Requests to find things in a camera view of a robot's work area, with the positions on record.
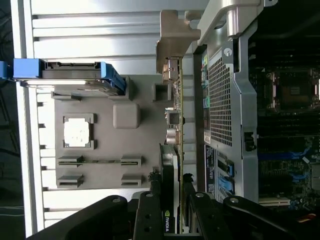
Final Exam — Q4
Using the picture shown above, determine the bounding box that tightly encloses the hard disk with blue caddy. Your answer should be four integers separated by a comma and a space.
0, 57, 129, 97

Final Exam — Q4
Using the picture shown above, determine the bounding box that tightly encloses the silver CPU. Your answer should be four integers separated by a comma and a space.
63, 117, 91, 146

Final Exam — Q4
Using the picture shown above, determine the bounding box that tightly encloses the beige corner fixture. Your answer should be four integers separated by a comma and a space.
155, 9, 202, 76

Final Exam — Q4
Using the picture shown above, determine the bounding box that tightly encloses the grey plastic parts rack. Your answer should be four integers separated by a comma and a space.
51, 74, 196, 198

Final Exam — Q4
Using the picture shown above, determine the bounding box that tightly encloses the green motherboard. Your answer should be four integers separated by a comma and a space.
249, 42, 320, 208

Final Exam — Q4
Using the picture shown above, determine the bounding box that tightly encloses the blue expansion slot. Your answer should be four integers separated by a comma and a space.
258, 147, 313, 162

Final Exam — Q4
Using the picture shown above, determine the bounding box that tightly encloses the CPU socket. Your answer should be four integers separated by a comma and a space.
264, 70, 320, 112

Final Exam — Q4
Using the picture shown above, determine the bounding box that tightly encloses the green RAM stick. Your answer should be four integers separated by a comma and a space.
57, 159, 140, 167

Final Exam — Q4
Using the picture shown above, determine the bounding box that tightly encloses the open black PC case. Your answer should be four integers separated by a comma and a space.
192, 0, 320, 210

